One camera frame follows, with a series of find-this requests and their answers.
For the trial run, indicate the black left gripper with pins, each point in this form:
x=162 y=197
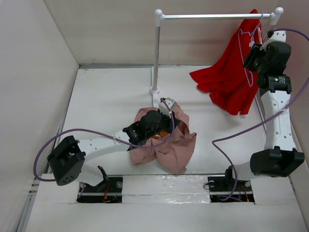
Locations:
x=168 y=120

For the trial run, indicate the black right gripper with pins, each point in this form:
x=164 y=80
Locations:
x=254 y=52

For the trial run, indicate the pink printed t shirt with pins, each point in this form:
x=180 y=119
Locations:
x=175 y=153

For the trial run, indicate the lavender wire hanger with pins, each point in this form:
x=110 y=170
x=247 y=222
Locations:
x=246 y=40

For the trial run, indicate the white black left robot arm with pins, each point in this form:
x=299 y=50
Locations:
x=68 y=160

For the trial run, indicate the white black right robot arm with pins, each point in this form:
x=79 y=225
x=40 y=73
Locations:
x=280 y=156

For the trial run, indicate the red t shirt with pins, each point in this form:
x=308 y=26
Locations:
x=225 y=81

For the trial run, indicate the white clothes rack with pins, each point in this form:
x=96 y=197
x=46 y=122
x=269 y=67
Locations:
x=192 y=39

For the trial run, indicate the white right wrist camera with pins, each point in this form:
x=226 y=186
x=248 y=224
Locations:
x=276 y=36

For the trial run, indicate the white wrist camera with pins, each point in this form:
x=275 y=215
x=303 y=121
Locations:
x=166 y=106
x=276 y=36

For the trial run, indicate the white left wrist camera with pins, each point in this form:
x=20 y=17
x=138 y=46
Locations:
x=166 y=106

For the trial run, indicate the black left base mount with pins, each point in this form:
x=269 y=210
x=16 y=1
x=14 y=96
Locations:
x=109 y=190

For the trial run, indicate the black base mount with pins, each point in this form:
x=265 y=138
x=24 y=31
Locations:
x=221 y=186
x=109 y=190

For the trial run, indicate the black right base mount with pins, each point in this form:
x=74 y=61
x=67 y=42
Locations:
x=221 y=186

